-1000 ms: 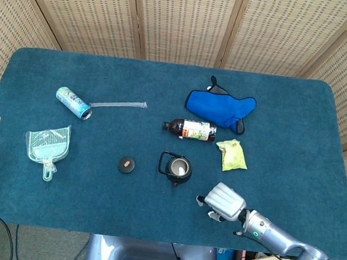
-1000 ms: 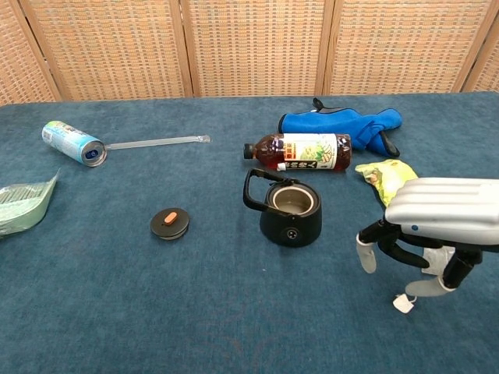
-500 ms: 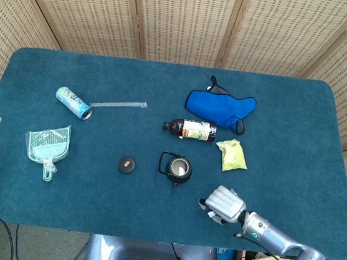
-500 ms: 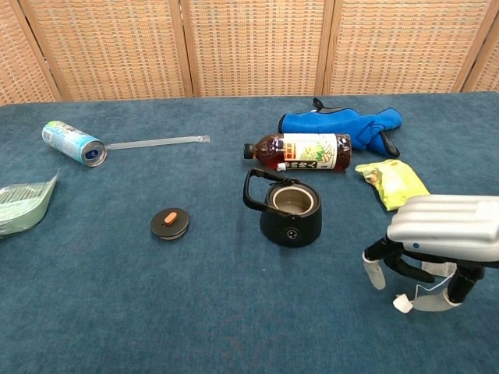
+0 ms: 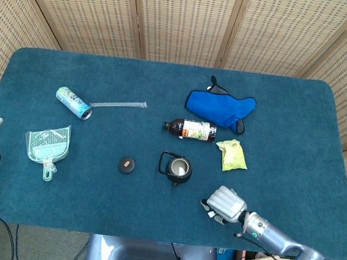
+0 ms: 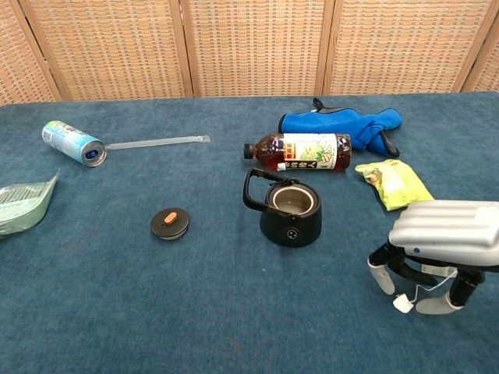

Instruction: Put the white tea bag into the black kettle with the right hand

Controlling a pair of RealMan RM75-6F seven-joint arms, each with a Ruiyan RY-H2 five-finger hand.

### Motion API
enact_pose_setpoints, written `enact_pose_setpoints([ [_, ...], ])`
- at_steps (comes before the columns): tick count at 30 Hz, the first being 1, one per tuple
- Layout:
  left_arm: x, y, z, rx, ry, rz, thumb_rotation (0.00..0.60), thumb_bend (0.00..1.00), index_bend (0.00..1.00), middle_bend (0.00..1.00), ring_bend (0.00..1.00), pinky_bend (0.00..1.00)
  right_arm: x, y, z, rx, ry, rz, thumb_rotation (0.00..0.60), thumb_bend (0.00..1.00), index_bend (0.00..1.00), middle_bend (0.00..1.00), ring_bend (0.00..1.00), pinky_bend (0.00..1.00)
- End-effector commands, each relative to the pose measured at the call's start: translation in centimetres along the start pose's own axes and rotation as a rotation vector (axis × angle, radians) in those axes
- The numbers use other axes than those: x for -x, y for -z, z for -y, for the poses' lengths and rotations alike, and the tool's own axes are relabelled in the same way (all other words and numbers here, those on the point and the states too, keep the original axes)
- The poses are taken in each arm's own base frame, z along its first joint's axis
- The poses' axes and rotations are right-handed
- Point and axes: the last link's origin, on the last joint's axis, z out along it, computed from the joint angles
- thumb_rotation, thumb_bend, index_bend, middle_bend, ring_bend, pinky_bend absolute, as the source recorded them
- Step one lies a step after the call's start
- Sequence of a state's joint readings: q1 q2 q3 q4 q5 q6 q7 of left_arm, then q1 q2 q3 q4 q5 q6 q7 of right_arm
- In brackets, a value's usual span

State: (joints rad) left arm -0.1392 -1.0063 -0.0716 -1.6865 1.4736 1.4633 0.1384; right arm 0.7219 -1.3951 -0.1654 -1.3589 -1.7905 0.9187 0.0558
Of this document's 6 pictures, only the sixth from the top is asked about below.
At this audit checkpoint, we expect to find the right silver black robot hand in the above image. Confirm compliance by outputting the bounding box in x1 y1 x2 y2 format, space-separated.
367 199 499 316

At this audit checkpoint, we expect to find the tea bag with string tag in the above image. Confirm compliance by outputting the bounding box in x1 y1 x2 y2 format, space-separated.
392 264 459 314

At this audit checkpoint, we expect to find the brown tea plastic bottle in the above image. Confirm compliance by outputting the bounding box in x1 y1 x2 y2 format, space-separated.
243 132 352 173

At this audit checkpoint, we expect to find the black lid orange knob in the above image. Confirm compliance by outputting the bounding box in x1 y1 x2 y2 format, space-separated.
150 207 191 242

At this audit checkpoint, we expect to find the yellow-green snack packet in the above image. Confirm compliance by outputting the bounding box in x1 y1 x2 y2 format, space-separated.
354 158 436 213

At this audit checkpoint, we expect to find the blue mitt glove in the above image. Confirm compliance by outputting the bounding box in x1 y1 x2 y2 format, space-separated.
278 97 403 158

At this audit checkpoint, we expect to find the blue table cloth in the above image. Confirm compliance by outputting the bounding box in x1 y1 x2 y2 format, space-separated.
0 91 499 374

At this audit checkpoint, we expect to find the woven wooden folding screen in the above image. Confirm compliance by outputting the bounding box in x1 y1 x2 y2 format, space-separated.
0 0 499 103

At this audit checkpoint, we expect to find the clear wrapped drinking straw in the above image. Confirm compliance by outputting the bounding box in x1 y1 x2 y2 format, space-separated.
104 134 212 151

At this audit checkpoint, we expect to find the light blue drink can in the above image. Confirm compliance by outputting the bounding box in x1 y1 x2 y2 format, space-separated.
41 120 108 168

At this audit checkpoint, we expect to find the pale green foil packet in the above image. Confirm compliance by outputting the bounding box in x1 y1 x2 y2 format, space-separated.
0 168 62 238

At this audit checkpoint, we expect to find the black teapot with handle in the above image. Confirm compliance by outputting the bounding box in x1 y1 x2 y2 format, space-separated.
242 168 324 247

